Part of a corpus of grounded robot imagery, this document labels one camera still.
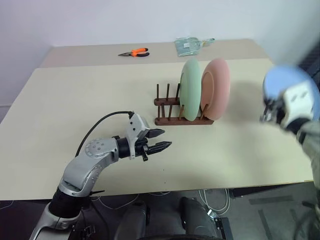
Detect thin white floor cable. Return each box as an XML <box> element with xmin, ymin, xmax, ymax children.
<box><xmin>96</xmin><ymin>190</ymin><xmax>172</xmax><ymax>211</ymax></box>

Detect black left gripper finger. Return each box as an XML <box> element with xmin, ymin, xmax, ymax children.
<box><xmin>147</xmin><ymin>141</ymin><xmax>173</xmax><ymax>155</ymax></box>
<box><xmin>146</xmin><ymin>128</ymin><xmax>166</xmax><ymax>140</ymax></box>

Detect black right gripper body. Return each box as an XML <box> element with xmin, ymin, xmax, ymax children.
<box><xmin>270</xmin><ymin>98</ymin><xmax>288</xmax><ymax>129</ymax></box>

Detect dark rounded shape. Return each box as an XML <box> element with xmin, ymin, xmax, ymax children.
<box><xmin>178</xmin><ymin>196</ymin><xmax>216</xmax><ymax>240</ymax></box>
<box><xmin>113</xmin><ymin>200</ymin><xmax>152</xmax><ymax>240</ymax></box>

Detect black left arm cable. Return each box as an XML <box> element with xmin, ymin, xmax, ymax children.
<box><xmin>74</xmin><ymin>110</ymin><xmax>134</xmax><ymax>159</ymax></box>

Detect green plate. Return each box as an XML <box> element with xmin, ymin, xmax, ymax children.
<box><xmin>178</xmin><ymin>58</ymin><xmax>202</xmax><ymax>122</ymax></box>

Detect clear plastic packet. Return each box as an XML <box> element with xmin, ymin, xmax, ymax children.
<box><xmin>173</xmin><ymin>36</ymin><xmax>216</xmax><ymax>58</ymax></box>

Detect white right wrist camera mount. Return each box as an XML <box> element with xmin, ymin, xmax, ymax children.
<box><xmin>281</xmin><ymin>83</ymin><xmax>317</xmax><ymax>127</ymax></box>

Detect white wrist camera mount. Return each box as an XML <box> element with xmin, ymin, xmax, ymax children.
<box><xmin>281</xmin><ymin>83</ymin><xmax>317</xmax><ymax>127</ymax></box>
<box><xmin>125</xmin><ymin>113</ymin><xmax>152</xmax><ymax>160</ymax></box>

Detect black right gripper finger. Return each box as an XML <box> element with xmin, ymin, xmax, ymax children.
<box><xmin>258</xmin><ymin>97</ymin><xmax>275</xmax><ymax>124</ymax></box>

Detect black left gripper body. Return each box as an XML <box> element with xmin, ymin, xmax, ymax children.
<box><xmin>134</xmin><ymin>129</ymin><xmax>152</xmax><ymax>163</ymax></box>

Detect black table frame bar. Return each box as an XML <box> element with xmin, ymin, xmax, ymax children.
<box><xmin>229</xmin><ymin>179</ymin><xmax>315</xmax><ymax>200</ymax></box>

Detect blue plate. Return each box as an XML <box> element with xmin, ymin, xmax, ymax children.
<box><xmin>261</xmin><ymin>64</ymin><xmax>319</xmax><ymax>107</ymax></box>

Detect orange handled pliers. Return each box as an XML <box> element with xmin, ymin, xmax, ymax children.
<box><xmin>117</xmin><ymin>47</ymin><xmax>151</xmax><ymax>58</ymax></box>

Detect pink plate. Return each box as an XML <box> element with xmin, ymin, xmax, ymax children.
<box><xmin>199</xmin><ymin>57</ymin><xmax>231</xmax><ymax>121</ymax></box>

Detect thick white floor cable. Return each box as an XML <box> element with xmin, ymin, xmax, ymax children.
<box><xmin>198</xmin><ymin>187</ymin><xmax>230</xmax><ymax>216</ymax></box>

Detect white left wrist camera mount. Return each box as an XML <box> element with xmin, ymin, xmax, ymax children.
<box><xmin>125</xmin><ymin>113</ymin><xmax>152</xmax><ymax>160</ymax></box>

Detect wooden dish rack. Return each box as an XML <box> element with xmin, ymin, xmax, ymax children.
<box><xmin>153</xmin><ymin>83</ymin><xmax>215</xmax><ymax>127</ymax></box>

